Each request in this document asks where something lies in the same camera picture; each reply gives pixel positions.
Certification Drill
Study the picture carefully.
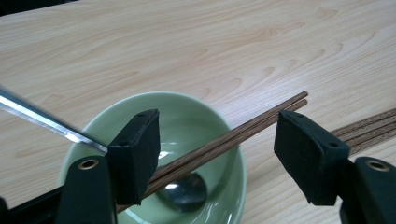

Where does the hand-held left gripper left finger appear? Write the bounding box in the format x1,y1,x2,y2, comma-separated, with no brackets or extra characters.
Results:
106,108,162,206

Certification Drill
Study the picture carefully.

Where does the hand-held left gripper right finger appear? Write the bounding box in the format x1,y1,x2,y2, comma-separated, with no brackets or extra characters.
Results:
273,109,351,206

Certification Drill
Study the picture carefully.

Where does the green ceramic bowl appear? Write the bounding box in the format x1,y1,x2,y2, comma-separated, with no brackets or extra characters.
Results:
59,91,248,224

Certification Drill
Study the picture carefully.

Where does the bundle of brown wooden sticks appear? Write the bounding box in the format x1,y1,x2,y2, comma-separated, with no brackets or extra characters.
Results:
348,129,396,157

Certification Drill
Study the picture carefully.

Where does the metal spoon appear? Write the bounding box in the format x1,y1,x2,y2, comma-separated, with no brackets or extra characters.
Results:
0,87,209,214

